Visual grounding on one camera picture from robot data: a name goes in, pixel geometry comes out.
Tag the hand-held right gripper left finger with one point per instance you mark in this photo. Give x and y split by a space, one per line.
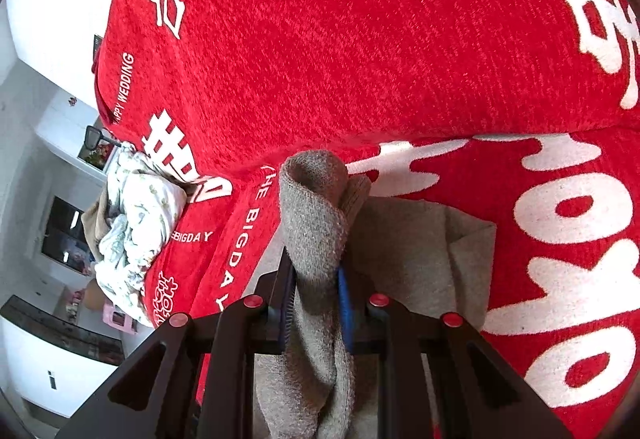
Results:
286 314

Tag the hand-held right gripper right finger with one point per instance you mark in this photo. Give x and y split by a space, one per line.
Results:
345 311

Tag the grey knit sweater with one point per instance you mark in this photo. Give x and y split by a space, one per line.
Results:
315 219

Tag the pink box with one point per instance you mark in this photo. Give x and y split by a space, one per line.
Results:
119 318

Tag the white patterned cloth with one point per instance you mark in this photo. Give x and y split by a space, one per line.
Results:
140 209

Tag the tan cloth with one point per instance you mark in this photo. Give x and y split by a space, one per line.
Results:
95 224

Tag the black shelf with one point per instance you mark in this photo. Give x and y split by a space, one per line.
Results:
60 329

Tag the dark framed screen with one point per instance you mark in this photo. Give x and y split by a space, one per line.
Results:
67 234

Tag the black desk mirror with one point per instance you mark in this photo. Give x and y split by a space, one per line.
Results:
95 136

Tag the red printed blanket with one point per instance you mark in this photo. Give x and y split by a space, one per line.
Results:
375 44

